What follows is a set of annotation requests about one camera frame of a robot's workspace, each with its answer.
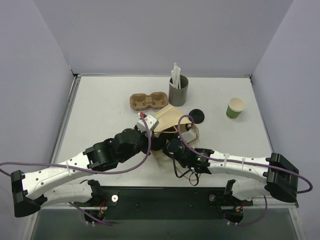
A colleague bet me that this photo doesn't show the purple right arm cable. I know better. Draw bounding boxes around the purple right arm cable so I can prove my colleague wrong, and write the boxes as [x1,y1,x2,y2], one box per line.
[177,114,314,227]

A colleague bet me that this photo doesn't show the stack of black lids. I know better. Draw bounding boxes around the stack of black lids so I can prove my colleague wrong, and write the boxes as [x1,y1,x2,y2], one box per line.
[189,108,205,124]

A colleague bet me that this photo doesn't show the brown paper takeout bag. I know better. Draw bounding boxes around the brown paper takeout bag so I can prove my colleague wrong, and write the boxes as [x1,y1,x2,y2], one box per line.
[151,104,201,186]

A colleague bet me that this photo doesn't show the white wrapped straws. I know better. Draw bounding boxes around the white wrapped straws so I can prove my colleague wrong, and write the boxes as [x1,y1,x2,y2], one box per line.
[170,62,182,89]

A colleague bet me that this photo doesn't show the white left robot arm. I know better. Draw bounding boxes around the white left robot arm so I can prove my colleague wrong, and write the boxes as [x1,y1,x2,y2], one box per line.
[10,128,166,218]

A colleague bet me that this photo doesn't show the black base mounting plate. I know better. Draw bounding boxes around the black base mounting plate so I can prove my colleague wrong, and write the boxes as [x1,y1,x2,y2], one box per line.
[76,186,253,220]

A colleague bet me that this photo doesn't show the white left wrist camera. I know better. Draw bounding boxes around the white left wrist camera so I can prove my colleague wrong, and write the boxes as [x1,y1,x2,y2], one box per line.
[136,112,159,132]

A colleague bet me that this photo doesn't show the aluminium frame rail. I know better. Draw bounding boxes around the aluminium frame rail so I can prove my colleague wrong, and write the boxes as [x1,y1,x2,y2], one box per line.
[29,187,300,210]

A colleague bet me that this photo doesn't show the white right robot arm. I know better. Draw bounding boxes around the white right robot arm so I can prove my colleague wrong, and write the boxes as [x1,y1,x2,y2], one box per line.
[162,137,299,203]

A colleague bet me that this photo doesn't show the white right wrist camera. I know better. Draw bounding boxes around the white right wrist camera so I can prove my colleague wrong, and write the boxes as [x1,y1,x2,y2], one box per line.
[181,123,198,144]

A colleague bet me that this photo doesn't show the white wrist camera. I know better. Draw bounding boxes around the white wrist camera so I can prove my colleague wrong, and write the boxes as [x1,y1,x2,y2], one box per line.
[136,112,159,132]
[181,123,198,144]

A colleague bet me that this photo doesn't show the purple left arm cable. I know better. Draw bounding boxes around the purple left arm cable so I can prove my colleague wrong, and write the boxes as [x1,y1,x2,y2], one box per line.
[0,113,153,227]

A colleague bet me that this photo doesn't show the brown pulp cup carrier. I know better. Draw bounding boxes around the brown pulp cup carrier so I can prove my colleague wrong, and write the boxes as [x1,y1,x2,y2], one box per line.
[129,91,168,111]

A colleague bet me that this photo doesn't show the grey cylindrical straw holder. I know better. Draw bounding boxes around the grey cylindrical straw holder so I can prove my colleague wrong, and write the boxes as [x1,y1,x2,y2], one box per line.
[168,75,189,107]

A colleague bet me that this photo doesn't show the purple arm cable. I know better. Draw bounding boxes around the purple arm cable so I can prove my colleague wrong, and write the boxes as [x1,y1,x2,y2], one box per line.
[177,114,314,227]
[0,113,153,227]

